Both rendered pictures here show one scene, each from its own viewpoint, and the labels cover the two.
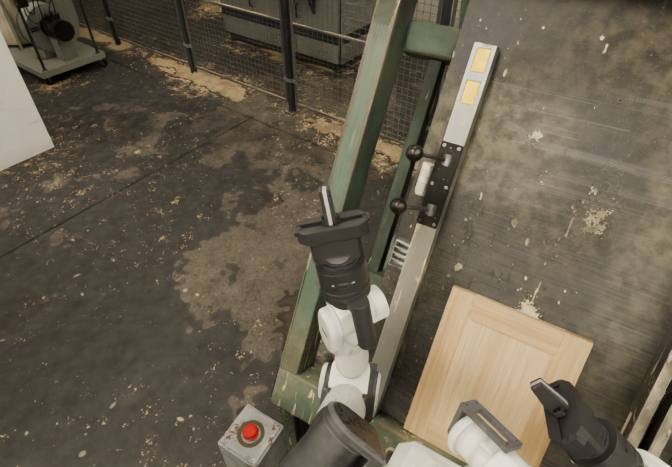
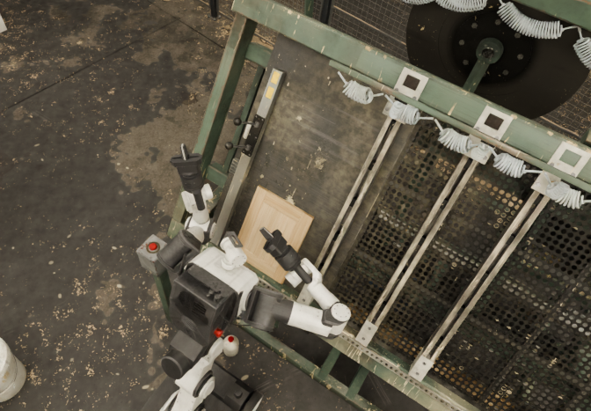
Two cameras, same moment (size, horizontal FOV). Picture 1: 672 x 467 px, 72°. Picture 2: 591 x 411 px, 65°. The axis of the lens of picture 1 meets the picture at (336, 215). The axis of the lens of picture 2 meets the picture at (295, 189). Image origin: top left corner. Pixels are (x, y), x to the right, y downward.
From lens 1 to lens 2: 1.16 m
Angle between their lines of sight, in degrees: 13
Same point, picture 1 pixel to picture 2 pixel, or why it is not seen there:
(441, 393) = (250, 236)
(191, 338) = (122, 198)
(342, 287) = (189, 184)
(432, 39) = (259, 56)
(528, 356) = (287, 222)
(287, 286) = not seen: hidden behind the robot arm
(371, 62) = (224, 66)
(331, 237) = (185, 165)
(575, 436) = (269, 247)
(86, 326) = (47, 183)
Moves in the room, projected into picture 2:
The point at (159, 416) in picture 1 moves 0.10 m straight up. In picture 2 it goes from (100, 245) to (97, 238)
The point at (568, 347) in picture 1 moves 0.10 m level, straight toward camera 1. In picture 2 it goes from (302, 218) to (288, 231)
